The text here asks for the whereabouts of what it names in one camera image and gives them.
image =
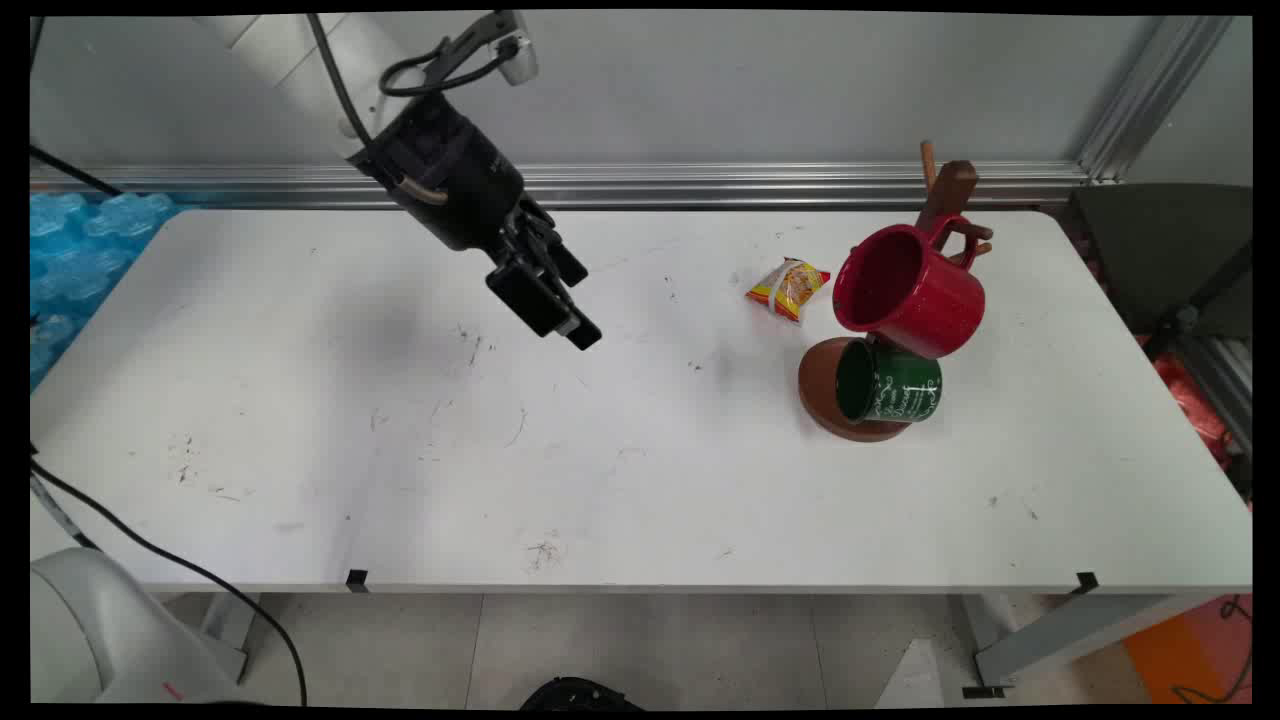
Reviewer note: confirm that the green mug with white print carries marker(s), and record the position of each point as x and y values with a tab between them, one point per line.
900	385

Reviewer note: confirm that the red ceramic mug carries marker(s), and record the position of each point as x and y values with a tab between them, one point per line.
925	295

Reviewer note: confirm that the dark grey chair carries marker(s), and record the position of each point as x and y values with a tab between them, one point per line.
1160	250

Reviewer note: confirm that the white rounded robot base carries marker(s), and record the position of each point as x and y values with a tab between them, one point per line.
100	630

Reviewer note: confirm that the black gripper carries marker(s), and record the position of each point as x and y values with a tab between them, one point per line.
455	175

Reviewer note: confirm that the black table edge clip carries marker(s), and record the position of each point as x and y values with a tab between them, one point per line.
1087	583
356	580

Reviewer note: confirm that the yellow red snack packet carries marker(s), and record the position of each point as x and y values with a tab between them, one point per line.
790	287

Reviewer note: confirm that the red plastic bag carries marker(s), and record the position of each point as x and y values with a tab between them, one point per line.
1195	405

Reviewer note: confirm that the orange floor mat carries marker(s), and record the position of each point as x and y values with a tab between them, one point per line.
1190	650

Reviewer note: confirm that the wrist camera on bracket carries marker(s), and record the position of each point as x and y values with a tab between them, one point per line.
515	55

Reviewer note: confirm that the aluminium frame beam beside chair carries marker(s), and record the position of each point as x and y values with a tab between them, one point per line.
1220	380

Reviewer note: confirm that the horizontal aluminium frame rail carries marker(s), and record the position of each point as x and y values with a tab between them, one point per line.
700	185

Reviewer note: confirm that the blue bubble wrap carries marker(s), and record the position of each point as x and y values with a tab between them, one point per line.
70	250

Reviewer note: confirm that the black round floor object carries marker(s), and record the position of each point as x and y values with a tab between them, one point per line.
580	695

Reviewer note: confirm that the brown wooden mug tree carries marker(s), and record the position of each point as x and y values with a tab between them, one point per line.
825	395

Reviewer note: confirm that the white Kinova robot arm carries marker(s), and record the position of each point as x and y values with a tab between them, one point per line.
300	70

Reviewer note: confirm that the slanted aluminium frame post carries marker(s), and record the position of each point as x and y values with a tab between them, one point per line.
1150	100

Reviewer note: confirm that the grey metal table leg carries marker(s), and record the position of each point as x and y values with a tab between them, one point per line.
232	630
1070	635

